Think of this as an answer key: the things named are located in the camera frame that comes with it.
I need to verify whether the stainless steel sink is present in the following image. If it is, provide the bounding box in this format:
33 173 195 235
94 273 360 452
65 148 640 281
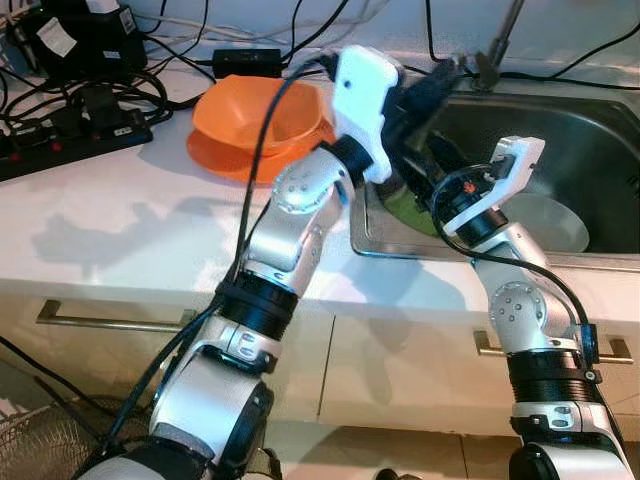
350 75 640 271

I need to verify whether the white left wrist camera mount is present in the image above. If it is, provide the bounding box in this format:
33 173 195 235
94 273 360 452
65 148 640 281
330 45 403 186

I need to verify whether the green plate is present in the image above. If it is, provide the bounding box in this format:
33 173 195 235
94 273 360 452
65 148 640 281
385 175 441 236

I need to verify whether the black power strip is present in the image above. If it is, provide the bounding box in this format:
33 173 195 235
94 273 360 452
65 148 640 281
0 108 153 183

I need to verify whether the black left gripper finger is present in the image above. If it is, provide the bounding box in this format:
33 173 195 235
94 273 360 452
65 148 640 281
438 75 473 126
430 57 473 96

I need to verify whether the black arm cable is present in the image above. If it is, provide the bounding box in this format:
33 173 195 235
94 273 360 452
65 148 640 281
90 60 336 471
430 165 601 361

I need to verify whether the orange plastic bowl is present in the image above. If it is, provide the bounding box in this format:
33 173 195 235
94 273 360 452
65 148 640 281
192 75 326 159

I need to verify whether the orange plastic plate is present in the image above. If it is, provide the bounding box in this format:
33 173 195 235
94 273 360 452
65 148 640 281
187 120 336 184

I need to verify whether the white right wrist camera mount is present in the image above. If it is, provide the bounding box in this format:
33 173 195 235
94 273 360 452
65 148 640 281
440 135 546 236

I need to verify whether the black battery charger with labels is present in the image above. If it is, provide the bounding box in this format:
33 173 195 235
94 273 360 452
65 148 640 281
5 0 136 81

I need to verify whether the clear glass bowl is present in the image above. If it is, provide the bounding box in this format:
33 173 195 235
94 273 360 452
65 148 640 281
500 192 591 253

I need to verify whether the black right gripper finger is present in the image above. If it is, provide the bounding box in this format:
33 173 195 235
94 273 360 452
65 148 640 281
430 133 468 183

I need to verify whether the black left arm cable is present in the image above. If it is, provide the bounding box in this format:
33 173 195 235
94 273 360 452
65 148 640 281
90 60 336 471

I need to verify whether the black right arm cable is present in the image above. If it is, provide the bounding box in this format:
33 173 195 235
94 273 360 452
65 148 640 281
430 165 601 361

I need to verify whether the wire mesh fan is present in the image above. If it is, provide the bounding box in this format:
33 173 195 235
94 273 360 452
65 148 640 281
0 400 126 480

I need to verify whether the black power adapter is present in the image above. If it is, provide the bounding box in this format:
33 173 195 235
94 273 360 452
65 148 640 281
212 47 284 79

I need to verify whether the metal faucet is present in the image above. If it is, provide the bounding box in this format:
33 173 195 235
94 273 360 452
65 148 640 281
475 0 526 91

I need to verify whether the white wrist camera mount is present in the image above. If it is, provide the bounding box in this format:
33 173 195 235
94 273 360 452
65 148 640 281
330 45 403 186
440 135 546 236

